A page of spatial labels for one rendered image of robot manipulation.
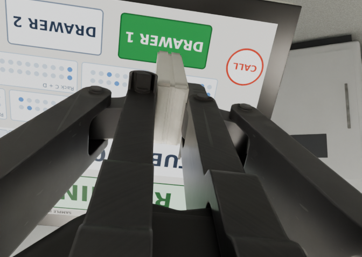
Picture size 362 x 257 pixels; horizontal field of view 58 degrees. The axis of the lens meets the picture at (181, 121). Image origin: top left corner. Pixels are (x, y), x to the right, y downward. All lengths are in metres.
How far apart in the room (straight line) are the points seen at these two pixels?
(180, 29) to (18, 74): 0.18
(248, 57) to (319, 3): 1.68
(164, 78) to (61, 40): 0.22
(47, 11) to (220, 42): 0.17
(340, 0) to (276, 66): 1.67
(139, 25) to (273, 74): 0.15
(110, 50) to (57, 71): 0.06
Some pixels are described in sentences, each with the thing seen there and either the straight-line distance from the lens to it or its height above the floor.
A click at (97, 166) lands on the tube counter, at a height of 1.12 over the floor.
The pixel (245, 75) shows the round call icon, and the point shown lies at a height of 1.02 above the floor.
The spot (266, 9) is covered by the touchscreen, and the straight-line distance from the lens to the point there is 0.36.
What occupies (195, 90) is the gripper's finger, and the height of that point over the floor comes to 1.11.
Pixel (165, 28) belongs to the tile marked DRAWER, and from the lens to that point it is 0.35.
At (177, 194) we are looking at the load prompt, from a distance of 0.42.
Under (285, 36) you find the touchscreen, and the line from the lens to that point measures 0.37.
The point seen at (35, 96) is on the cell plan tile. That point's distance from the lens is 0.39.
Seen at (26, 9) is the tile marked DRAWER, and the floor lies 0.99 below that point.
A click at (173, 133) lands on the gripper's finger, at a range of 0.15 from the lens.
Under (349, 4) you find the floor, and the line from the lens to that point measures 2.08.
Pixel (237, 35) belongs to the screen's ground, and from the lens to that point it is 0.36.
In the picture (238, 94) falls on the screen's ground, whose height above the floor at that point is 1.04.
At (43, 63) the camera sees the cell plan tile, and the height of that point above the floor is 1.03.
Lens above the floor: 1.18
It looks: 17 degrees down
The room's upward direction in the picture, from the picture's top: 175 degrees counter-clockwise
